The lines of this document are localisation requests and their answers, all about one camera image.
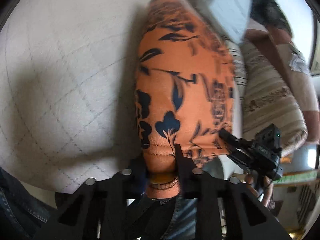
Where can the person's right hand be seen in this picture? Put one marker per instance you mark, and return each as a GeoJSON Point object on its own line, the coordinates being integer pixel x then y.
{"type": "Point", "coordinates": [266, 190]}

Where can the light blue folded blanket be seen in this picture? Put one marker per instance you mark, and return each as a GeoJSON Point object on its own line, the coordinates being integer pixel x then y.
{"type": "Point", "coordinates": [228, 17]}

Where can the orange black floral garment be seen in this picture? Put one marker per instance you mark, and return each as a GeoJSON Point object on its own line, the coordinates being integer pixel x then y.
{"type": "Point", "coordinates": [184, 93]}

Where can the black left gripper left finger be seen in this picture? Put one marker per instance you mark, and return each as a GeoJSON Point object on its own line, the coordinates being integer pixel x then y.
{"type": "Point", "coordinates": [199, 184]}

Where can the blue denim jeans leg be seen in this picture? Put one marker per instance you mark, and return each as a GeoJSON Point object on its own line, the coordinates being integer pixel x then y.
{"type": "Point", "coordinates": [22, 214]}

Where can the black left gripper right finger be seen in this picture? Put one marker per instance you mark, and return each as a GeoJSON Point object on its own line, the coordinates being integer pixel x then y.
{"type": "Point", "coordinates": [234, 147]}

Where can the beige striped pillow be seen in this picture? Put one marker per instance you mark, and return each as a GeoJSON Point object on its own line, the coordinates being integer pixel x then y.
{"type": "Point", "coordinates": [262, 98]}

